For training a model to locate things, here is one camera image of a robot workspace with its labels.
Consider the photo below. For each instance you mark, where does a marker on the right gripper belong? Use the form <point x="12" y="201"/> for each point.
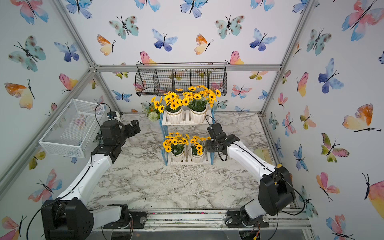
<point x="208" y="146"/>

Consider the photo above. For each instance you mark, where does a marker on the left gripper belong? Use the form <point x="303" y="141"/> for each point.
<point x="135" y="126"/>

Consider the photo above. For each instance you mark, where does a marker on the sunflower pot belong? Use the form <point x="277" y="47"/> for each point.
<point x="172" y="104"/>
<point x="199" y="99"/>
<point x="198" y="149"/>
<point x="176" y="145"/>

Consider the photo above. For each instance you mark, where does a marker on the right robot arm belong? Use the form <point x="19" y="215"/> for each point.
<point x="276" y="190"/>

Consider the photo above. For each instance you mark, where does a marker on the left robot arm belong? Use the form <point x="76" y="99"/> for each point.
<point x="67" y="217"/>

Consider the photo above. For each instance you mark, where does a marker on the mixed flower pot behind shelf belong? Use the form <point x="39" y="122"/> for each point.
<point x="153" y="115"/>

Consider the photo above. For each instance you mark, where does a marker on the blue white wooden shelf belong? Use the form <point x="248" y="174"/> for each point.
<point x="190" y="128"/>

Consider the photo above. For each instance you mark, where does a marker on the green hand brush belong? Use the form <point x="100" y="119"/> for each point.
<point x="264" y="155"/>

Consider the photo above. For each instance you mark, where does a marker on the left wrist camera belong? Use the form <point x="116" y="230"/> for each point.
<point x="112" y="115"/>

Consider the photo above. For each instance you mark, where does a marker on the black wire wall basket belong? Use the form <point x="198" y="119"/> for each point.
<point x="158" y="79"/>

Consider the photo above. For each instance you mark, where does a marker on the white mesh wall basket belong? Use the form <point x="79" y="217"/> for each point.
<point x="74" y="127"/>

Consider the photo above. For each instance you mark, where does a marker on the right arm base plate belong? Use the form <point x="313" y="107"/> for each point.
<point x="239" y="219"/>

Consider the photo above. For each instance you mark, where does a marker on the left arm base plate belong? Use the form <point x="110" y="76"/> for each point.
<point x="130" y="220"/>

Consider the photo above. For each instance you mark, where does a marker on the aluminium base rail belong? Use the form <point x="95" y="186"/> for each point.
<point x="216" y="219"/>

